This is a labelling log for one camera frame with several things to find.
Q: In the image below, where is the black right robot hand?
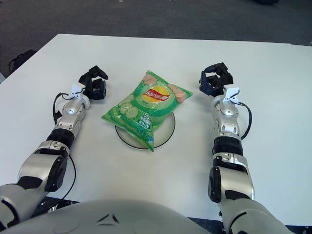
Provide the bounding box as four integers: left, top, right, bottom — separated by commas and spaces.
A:
197, 62, 241, 104

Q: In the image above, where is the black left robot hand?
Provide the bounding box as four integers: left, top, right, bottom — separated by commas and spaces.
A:
69, 65, 109, 101

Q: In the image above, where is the green potato chip bag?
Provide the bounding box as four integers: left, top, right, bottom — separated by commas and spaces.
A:
101, 69, 194, 152

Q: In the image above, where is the white plate with black rim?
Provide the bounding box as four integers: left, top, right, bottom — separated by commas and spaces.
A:
115, 112, 176, 149

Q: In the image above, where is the black bag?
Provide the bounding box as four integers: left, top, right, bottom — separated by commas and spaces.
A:
8, 50, 37, 72

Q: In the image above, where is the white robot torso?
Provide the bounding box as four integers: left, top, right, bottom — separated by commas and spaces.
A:
0, 197, 213, 234

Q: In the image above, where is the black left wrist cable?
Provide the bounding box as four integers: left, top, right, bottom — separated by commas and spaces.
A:
53, 92, 74, 122

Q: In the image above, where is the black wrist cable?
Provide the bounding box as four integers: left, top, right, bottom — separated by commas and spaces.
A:
237, 101, 252, 141
53, 92, 74, 122

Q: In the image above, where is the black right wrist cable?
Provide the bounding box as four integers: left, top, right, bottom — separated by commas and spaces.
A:
237, 101, 252, 141

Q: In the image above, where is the black left elbow cable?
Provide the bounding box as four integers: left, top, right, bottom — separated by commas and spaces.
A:
62, 152, 77, 199

